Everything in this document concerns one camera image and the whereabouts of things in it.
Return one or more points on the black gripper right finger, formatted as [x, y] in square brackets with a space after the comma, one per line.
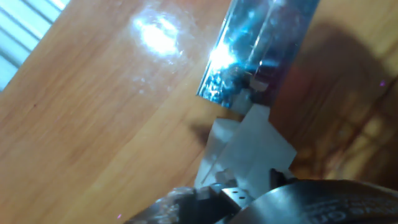
[326, 202]

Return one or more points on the white paper roll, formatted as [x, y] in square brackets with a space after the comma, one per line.
[248, 149]

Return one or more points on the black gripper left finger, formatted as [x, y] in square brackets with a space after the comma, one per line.
[186, 207]

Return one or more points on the glossy wooden board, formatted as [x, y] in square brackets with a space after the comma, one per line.
[93, 124]

